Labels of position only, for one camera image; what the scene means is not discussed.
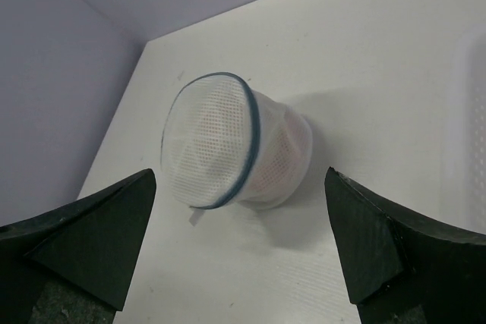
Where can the white mesh laundry bag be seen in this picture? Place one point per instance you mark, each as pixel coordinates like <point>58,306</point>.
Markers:
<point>225,143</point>

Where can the white plastic basket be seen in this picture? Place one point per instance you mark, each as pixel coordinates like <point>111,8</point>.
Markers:
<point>463,158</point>

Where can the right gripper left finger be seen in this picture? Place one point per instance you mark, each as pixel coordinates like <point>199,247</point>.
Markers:
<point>75,263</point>

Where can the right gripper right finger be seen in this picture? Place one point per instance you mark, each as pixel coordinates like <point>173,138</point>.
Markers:
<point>401,266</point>

